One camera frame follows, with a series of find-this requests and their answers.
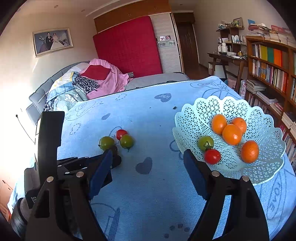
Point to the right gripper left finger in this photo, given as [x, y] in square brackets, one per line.
[48, 220]

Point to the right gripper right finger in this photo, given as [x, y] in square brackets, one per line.
[246, 219]

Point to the green tomato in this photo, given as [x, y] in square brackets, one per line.
[106, 142]
[126, 142]
[205, 143]

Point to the red tomato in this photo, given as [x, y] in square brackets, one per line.
[212, 156]
[120, 133]

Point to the dark brown passion fruit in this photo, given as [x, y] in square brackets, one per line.
[114, 151]

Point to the large orange front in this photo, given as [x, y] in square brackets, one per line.
[232, 134]

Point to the small orange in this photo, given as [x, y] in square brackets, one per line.
[240, 123]

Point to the grey bed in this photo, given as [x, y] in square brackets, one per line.
[38, 98]

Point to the pile of clothes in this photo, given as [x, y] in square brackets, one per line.
[85, 81]

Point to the framed wedding photo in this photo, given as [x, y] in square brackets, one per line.
[51, 40]

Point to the white lattice plastic basket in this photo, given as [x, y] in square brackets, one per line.
[245, 137]

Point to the light blue patterned towel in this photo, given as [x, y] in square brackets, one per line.
[151, 196]

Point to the red upright mattress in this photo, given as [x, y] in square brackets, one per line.
[131, 47]

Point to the pink trash bin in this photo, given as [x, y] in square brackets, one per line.
[231, 83]

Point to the wooden wardrobe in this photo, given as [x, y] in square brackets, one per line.
[162, 21]

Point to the wooden bookshelf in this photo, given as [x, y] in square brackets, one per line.
[271, 62]

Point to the wooden desk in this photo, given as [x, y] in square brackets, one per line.
[241, 63]

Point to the dark wooden door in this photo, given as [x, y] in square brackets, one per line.
[187, 39]

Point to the small wooden shelf unit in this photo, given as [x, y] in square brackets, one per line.
[231, 35]

